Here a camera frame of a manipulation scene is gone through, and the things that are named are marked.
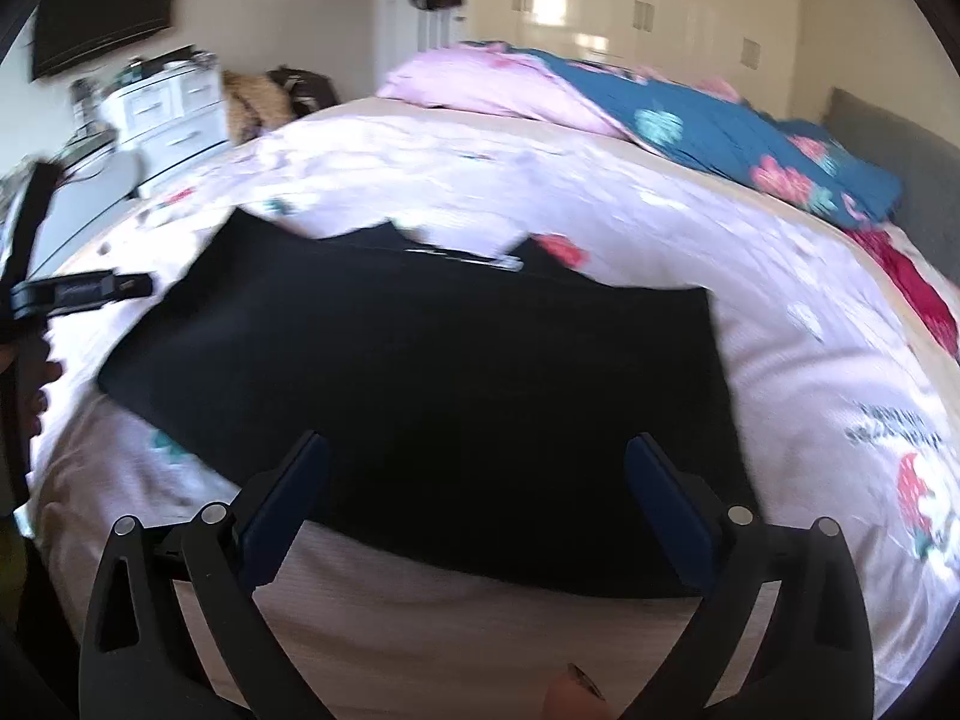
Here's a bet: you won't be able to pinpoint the black pants with orange patches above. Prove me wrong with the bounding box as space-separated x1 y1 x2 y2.
98 211 757 598

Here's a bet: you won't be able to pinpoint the person's left hand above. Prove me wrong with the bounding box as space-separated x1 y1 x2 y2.
2 338 64 439

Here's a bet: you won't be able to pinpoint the person's right hand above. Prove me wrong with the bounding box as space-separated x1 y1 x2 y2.
540 663 613 720

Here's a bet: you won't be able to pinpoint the grey ironing board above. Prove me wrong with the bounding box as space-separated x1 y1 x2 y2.
28 149 143 278

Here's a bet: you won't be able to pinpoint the white drawer dresser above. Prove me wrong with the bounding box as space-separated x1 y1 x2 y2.
99 62 229 185

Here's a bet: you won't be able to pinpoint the pale pink strawberry bed sheet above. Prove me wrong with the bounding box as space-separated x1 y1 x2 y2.
67 99 958 718

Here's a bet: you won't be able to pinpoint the brown plush toy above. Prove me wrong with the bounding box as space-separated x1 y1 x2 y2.
221 70 295 145

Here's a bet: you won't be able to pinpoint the black bag on floor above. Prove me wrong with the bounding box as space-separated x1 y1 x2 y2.
267 65 340 119

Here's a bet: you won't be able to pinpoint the red and cream pillow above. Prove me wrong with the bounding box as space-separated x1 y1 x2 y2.
848 229 958 359

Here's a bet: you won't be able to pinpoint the grey upholstered headboard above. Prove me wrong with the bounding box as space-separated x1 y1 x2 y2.
823 88 960 284

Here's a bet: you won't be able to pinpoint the blue floral duvet pink lining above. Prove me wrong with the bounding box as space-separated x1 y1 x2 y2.
377 43 901 229

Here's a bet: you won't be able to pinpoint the cream glossy wardrobe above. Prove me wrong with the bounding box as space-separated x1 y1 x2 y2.
374 0 804 122

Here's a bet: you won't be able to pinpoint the black wall television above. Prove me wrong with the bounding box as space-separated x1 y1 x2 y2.
31 0 174 82

